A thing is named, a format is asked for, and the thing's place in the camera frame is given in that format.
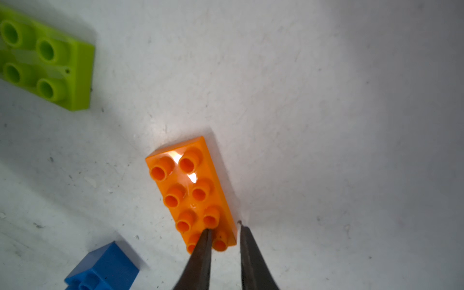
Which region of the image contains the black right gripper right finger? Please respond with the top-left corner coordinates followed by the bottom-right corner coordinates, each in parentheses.
top-left (238, 221), bottom-right (279, 290)

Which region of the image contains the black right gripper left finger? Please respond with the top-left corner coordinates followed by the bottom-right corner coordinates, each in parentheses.
top-left (174, 229), bottom-right (213, 290)

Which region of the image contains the blue lego brick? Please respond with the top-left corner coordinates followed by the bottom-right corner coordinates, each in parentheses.
top-left (64, 242), bottom-right (140, 290)

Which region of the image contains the green lego plate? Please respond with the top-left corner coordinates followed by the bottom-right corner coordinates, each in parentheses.
top-left (1, 5), bottom-right (95, 111)

